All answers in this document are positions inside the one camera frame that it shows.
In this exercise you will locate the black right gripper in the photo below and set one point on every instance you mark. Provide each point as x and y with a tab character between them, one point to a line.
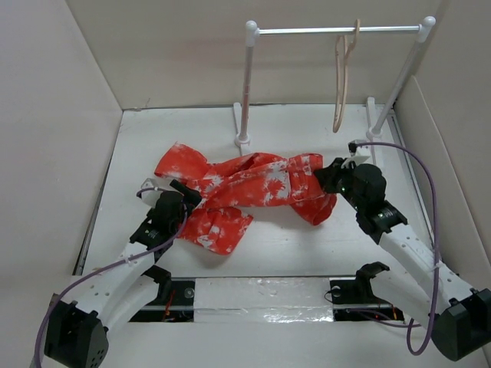
327	175

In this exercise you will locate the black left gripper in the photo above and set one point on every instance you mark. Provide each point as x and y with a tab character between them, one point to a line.
189	195

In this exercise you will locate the orange white tie-dye trousers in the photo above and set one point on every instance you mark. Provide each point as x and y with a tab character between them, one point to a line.
255	180

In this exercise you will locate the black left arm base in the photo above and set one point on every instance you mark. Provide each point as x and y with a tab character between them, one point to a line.
174	302

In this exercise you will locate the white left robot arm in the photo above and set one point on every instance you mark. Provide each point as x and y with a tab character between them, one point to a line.
81	320

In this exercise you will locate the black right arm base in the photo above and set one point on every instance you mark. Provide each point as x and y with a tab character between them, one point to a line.
352	298

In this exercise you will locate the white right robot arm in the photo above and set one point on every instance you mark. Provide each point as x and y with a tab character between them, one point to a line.
456	315

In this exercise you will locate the beige plastic hanger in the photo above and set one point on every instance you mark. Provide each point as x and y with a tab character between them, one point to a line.
342	52

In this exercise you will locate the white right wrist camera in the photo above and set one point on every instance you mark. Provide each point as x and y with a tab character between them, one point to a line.
359	154

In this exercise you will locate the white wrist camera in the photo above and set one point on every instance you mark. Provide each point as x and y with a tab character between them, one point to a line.
149	192
359	154

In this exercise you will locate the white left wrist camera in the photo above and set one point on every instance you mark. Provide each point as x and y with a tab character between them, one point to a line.
149	192

